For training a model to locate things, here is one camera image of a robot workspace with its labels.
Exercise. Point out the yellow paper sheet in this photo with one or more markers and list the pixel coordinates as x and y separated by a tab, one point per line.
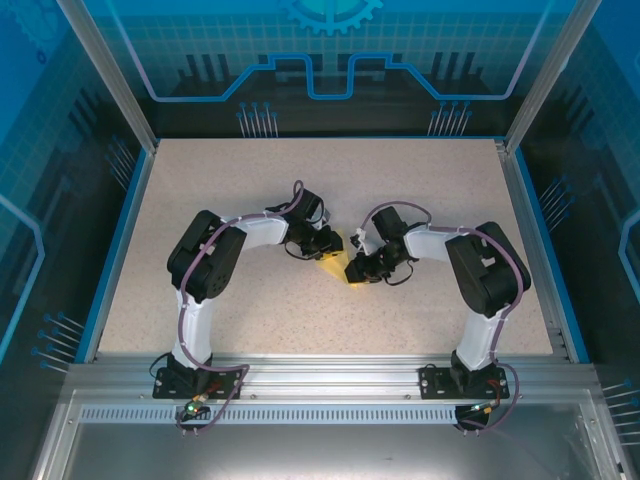
334	269

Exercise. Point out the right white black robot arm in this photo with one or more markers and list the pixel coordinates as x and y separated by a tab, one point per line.
477	340

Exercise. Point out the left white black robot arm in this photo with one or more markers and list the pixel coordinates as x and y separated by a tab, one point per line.
195	330

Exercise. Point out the blue table edge strip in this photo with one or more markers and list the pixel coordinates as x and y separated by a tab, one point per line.
550	250
121	250

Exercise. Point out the grey metal tray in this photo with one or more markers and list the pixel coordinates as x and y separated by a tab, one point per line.
325	450

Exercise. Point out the blue printed gear panel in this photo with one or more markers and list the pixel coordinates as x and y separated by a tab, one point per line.
325	50

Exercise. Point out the aluminium mounting rail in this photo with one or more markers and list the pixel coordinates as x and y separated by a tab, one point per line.
325	372

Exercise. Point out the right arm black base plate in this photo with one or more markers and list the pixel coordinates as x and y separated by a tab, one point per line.
432	382

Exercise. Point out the aluminium table side rail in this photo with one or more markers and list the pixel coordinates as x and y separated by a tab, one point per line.
531	250

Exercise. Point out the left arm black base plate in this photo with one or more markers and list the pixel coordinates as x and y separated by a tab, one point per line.
165	387

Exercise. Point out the blue printed enclosure panel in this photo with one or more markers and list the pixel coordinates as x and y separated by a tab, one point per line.
600	200
40	200

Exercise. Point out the aluminium frame post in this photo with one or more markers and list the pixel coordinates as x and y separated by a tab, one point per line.
546	75
111	75

